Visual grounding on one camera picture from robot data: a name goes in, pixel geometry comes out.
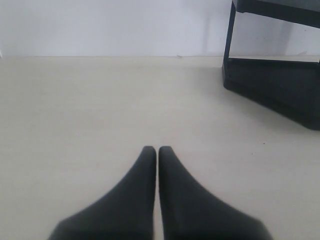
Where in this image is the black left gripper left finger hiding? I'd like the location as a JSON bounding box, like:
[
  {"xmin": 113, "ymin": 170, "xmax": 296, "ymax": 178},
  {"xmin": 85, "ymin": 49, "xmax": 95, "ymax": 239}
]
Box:
[{"xmin": 49, "ymin": 146, "xmax": 157, "ymax": 240}]

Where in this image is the black two-tier storage rack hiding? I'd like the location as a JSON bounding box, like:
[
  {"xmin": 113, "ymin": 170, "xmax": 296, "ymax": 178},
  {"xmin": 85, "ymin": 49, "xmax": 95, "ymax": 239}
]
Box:
[{"xmin": 222, "ymin": 0, "xmax": 320, "ymax": 131}]

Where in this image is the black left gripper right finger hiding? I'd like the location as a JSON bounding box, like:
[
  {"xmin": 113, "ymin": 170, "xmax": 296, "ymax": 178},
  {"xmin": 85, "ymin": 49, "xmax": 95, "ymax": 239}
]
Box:
[{"xmin": 158, "ymin": 146, "xmax": 273, "ymax": 240}]

